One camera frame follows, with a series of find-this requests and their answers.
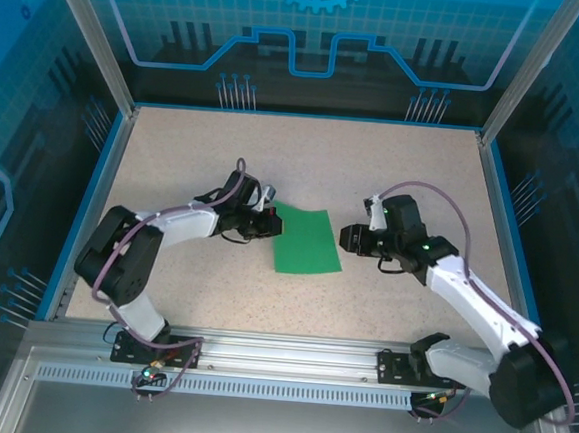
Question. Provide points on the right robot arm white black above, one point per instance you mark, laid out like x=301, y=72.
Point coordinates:
x=478, y=301

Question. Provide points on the sheet metal tray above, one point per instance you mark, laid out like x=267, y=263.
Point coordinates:
x=278, y=426

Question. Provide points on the green paper sheet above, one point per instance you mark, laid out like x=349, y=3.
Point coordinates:
x=307, y=243

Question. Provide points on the aluminium mounting rail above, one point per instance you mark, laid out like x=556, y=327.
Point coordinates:
x=284, y=351

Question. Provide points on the slotted metal strip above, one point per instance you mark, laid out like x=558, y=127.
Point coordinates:
x=281, y=390

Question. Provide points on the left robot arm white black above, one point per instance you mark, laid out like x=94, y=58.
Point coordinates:
x=189, y=221

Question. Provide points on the aluminium side rail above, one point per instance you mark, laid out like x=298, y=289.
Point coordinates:
x=494, y=192
x=113, y=162

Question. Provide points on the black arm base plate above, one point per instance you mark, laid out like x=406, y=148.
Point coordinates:
x=126, y=351
x=389, y=367

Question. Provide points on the aluminium frame post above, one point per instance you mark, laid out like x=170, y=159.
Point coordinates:
x=532, y=70
x=97, y=36

